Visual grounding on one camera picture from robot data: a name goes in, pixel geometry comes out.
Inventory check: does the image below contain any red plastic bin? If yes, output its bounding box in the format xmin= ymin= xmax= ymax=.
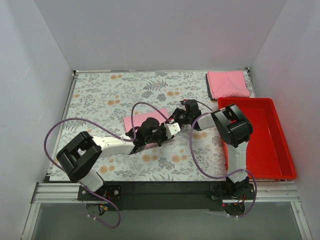
xmin=217 ymin=97 xmax=297 ymax=180

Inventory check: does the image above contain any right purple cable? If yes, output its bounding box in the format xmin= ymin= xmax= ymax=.
xmin=180 ymin=99 xmax=257 ymax=219

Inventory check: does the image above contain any aluminium frame rail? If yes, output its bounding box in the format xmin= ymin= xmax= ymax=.
xmin=21 ymin=181 xmax=312 ymax=240

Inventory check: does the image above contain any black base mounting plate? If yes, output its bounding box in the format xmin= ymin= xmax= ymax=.
xmin=77 ymin=181 xmax=255 ymax=212

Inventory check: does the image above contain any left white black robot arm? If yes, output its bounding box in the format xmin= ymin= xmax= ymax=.
xmin=56 ymin=117 xmax=180 ymax=192

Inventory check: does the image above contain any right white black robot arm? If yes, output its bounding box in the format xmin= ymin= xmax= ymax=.
xmin=169 ymin=99 xmax=254 ymax=198

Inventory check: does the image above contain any purple cable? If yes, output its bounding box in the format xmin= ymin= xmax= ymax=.
xmin=44 ymin=101 xmax=176 ymax=229
xmin=180 ymin=99 xmax=257 ymax=219

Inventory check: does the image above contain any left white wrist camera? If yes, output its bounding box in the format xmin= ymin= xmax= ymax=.
xmin=164 ymin=122 xmax=181 ymax=139

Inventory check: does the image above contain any floral patterned table mat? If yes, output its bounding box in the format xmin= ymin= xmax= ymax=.
xmin=57 ymin=71 xmax=226 ymax=182

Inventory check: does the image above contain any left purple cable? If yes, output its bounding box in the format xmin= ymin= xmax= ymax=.
xmin=44 ymin=101 xmax=176 ymax=229

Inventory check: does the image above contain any folded pink t shirt stack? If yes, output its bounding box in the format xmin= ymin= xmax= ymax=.
xmin=209 ymin=71 xmax=250 ymax=99

